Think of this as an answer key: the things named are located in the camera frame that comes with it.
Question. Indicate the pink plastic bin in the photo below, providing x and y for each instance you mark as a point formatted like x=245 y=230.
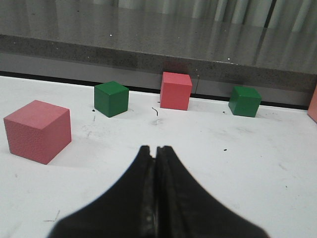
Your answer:
x=312 y=110

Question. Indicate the pink cube middle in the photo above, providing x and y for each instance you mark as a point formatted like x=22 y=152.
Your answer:
x=175 y=91

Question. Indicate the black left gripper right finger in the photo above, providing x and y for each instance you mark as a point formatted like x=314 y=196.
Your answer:
x=186 y=210

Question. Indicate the grey stone counter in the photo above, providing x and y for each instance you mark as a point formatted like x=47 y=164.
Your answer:
x=81 y=41

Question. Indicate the large pink cube near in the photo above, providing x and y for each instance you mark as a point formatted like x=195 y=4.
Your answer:
x=38 y=131

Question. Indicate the green cube right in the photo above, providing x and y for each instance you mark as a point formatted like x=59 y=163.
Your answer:
x=244 y=101

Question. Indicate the green cube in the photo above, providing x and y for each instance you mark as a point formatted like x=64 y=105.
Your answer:
x=111 y=98
x=244 y=101

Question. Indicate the green cube left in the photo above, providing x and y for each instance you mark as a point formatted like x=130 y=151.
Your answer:
x=111 y=98

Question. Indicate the grey curtain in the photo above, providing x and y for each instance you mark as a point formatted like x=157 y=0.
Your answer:
x=293 y=15

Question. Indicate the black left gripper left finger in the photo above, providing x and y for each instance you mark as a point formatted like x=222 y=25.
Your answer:
x=126 y=210

